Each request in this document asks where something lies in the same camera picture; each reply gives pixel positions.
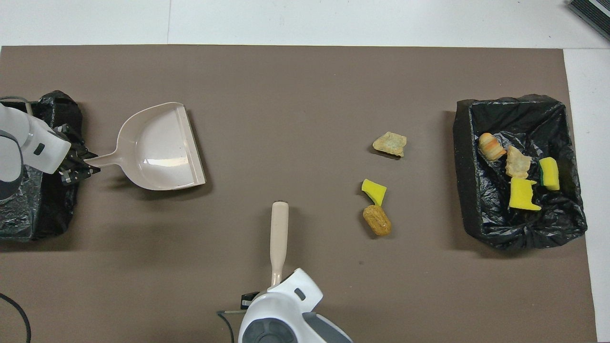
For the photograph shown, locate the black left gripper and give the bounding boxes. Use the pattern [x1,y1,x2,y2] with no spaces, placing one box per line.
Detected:
[55,124,102,185]

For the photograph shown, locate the beige plastic dustpan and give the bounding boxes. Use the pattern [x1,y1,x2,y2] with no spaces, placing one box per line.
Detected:
[83,102,206,191]

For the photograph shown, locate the beige hand brush black bristles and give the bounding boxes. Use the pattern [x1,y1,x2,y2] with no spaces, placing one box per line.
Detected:
[270,202,289,287]

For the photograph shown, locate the brown oval bread roll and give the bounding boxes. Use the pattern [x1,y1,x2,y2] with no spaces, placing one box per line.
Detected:
[363,205,392,237]

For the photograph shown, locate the small yellow sponge piece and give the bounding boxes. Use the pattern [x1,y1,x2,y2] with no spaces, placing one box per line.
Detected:
[361,179,387,206]

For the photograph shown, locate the pale bread chunk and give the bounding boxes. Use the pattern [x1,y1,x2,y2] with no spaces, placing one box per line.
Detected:
[372,131,407,158]
[505,146,532,179]

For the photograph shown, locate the striped orange croissant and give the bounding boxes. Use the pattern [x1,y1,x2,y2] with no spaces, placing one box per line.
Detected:
[478,132,507,161]

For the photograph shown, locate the large yellow sponge piece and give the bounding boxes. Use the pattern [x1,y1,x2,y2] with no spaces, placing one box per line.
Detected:
[508,177,542,211]

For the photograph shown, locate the green and yellow sponge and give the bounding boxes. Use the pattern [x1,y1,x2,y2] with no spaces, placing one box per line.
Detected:
[539,157,561,191]

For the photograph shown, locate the bin lined with black bag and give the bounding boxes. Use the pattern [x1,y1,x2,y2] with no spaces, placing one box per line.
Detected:
[453,94,588,251]
[0,90,85,241]

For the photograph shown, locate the brown table mat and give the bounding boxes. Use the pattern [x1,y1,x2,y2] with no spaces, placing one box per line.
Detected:
[0,45,599,343]

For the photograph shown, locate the dark grey ridged device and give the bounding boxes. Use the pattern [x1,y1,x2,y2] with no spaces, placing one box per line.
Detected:
[566,0,610,42]

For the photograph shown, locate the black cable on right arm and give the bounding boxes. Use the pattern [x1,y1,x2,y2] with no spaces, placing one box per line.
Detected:
[217,310,244,343]

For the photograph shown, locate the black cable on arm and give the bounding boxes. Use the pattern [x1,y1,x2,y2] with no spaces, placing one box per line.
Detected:
[0,97,33,343]
[217,310,244,343]

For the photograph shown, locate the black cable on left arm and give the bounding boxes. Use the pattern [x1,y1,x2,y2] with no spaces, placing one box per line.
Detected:
[0,97,33,343]

